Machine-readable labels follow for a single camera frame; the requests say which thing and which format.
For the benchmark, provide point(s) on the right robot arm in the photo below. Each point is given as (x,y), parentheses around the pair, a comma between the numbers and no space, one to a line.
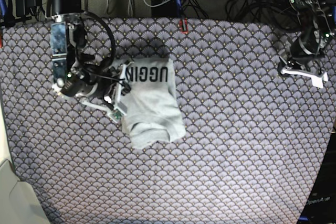
(69,37)

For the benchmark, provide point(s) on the light grey T-shirt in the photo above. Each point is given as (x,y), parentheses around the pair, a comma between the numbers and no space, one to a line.
(152,110)

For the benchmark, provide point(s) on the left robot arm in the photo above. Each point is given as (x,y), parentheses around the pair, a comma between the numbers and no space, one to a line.
(313,16)

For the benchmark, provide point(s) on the black OpenArm base panel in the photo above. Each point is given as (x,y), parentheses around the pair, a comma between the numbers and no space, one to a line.
(320,206)

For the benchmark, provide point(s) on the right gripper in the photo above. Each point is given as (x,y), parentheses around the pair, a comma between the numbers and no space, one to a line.
(87,81)

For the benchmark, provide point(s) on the fan-patterned grey tablecloth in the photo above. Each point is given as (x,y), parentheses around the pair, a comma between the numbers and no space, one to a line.
(254,141)

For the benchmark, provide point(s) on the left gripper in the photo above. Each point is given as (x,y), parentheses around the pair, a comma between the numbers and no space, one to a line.
(303,57)

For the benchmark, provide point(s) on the red table clamp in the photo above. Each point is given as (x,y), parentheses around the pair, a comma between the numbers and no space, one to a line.
(183,25)

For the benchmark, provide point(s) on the white plastic bin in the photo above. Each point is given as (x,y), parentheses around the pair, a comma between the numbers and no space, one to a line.
(19,203)

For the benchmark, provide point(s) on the black power adapter box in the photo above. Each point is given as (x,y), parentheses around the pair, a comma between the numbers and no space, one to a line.
(167,10)

